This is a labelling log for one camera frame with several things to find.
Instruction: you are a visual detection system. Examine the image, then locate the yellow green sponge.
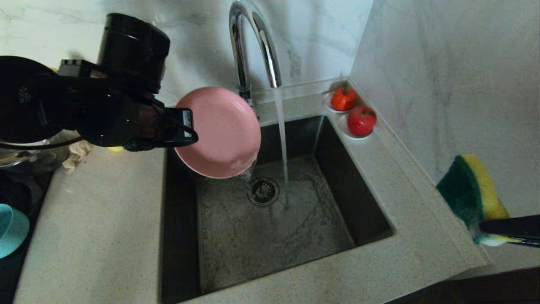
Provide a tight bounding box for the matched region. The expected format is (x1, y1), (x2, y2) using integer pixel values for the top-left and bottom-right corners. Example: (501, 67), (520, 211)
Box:
(436, 154), (522, 247)

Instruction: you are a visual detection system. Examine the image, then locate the chrome gooseneck faucet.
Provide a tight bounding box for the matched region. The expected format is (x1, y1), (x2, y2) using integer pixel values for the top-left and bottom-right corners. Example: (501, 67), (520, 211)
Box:
(229, 0), (282, 106)

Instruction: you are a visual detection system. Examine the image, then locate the pink plate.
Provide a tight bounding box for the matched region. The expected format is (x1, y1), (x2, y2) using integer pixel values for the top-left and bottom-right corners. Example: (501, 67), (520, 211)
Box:
(174, 87), (262, 179)

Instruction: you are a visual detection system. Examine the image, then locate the teal bowl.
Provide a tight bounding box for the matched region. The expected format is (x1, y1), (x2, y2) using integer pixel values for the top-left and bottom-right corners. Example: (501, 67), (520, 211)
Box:
(0, 204), (30, 259)

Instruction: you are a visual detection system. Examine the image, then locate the stainless steel sink basin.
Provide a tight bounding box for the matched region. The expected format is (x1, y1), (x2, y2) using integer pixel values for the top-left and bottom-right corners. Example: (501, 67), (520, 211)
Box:
(159, 115), (395, 304)

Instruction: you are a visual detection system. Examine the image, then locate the crumpled beige tissue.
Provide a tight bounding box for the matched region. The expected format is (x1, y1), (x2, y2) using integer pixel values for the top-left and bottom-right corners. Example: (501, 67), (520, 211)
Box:
(62, 141), (92, 174)

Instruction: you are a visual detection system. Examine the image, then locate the clear glass bowl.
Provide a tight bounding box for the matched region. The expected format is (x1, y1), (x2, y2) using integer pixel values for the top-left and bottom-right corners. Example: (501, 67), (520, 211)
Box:
(0, 130), (70, 174)

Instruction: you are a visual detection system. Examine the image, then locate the clear running water stream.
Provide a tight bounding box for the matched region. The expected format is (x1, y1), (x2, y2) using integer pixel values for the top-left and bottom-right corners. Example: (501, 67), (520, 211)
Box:
(274, 88), (292, 209)

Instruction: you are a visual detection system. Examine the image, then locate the black stove top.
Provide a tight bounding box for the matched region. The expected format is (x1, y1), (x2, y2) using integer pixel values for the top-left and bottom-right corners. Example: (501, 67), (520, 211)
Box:
(0, 170), (55, 304)

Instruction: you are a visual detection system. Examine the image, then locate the red apple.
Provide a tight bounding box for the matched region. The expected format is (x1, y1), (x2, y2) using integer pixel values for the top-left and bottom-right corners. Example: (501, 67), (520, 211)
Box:
(347, 105), (377, 136)

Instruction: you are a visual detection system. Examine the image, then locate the round metal drain strainer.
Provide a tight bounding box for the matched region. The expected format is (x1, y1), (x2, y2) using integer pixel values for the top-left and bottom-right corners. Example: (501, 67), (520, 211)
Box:
(247, 177), (280, 207)

